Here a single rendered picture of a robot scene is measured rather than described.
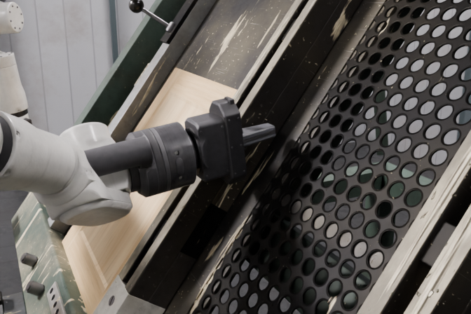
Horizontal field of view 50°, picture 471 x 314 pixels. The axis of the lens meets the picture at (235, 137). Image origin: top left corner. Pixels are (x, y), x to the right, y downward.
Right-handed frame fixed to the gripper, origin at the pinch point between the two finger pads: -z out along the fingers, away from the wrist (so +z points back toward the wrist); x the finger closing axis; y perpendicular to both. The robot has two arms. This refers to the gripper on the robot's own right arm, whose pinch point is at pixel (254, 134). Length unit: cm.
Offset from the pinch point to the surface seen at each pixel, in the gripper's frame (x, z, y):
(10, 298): -46, 41, 58
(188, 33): 9, -14, 58
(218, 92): 0.9, -5.6, 24.9
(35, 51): -22, 1, 356
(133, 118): -10, 4, 58
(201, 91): 0.1, -4.8, 31.6
